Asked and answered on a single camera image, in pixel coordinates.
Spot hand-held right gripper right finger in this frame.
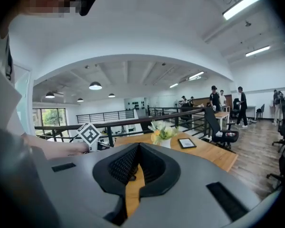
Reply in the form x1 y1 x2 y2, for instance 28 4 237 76
118 142 283 228

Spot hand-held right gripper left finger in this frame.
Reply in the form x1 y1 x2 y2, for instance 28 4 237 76
37 142 141 228

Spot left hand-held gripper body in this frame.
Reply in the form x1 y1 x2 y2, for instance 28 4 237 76
76 123 110 153

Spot person's left forearm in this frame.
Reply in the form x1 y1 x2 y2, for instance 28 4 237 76
21 132 90 161

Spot distant black railing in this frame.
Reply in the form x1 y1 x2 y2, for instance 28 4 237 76
76 108 135 124

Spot black metal railing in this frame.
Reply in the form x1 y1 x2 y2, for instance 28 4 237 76
34 106 212 147

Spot large window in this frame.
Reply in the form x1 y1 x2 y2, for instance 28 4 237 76
32 108 67 135

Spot wooden table white legs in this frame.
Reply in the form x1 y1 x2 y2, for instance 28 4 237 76
114 131 239 219

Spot white ceramic vase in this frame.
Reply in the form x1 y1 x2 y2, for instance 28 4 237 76
159 139 172 149

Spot yellow white flower bouquet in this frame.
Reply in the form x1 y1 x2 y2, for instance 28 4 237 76
147 120 180 145

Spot black high-back office chair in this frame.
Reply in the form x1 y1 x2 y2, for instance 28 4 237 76
203 106 239 151

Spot small wooden desk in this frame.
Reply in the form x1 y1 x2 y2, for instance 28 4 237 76
191 111 231 131

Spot person's white shirt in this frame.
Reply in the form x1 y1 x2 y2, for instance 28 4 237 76
0 27 23 137

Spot white desk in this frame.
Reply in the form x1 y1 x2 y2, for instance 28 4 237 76
245 105 257 120

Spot small dark chair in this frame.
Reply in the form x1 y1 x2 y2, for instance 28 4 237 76
256 104 266 121

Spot black picture frame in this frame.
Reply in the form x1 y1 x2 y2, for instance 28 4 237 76
177 138 198 150

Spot black head-mounted camera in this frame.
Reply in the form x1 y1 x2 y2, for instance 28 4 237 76
78 0 102 17

